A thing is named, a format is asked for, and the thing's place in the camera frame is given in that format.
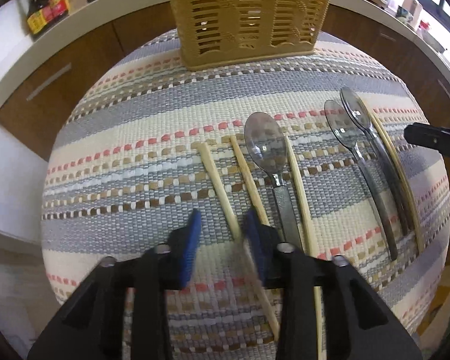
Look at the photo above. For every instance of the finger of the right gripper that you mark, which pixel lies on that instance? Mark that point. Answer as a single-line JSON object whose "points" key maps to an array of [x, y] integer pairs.
{"points": [[428, 136]]}

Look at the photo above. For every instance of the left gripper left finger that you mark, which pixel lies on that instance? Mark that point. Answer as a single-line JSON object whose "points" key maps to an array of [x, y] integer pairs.
{"points": [[89, 325]]}

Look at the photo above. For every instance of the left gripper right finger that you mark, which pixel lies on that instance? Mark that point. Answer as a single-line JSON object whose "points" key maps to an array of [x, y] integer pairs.
{"points": [[325, 297]]}

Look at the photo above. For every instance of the bamboo chopstick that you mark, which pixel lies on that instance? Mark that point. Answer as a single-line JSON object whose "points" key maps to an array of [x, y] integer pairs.
{"points": [[258, 205], [308, 235], [410, 202], [209, 163]]}

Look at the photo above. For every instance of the clear grey spoon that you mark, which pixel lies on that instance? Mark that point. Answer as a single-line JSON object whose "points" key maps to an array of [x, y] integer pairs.
{"points": [[357, 112], [347, 133], [266, 145]]}

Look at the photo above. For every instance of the white kitchen countertop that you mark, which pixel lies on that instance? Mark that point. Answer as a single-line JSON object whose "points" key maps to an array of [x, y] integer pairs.
{"points": [[28, 55]]}

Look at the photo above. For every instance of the striped woven placemat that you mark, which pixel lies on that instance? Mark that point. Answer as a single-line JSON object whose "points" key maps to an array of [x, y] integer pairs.
{"points": [[218, 314]]}

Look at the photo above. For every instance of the green ceramic mug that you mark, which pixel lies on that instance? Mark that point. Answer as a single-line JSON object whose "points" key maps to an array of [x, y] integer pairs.
{"points": [[405, 17]]}

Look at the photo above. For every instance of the wooden base cabinets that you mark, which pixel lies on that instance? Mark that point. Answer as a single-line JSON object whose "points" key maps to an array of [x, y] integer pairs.
{"points": [[78, 71]]}

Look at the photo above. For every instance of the yellow plastic utensil basket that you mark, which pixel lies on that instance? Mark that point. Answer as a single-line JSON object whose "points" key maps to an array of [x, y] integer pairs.
{"points": [[215, 33]]}

